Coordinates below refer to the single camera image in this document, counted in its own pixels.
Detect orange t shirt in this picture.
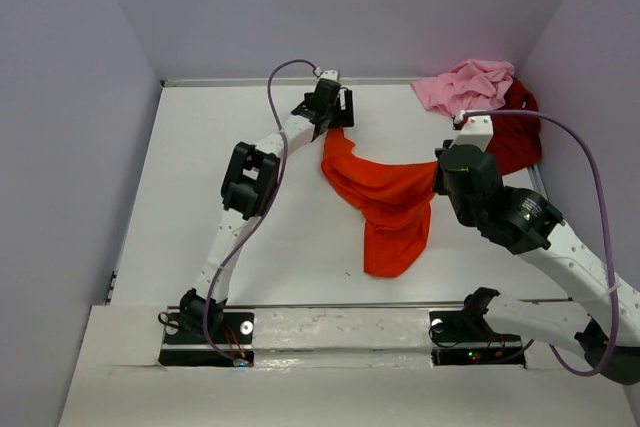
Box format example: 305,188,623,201
321,129,436,278

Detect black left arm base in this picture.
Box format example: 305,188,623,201
158,310,255,368

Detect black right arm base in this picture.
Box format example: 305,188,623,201
428,287,526,367

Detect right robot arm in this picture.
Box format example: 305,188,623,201
433,144,639,385

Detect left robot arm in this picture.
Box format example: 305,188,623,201
179,70,354,344

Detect dark red t shirt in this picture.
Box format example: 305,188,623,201
486,78,542,176

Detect pink t shirt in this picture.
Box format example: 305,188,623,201
411,59,515,117

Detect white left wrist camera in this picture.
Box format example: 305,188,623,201
313,67,340,82

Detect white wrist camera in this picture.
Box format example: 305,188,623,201
313,67,340,82
452,111,494,151

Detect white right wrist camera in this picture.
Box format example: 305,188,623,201
452,111,494,151

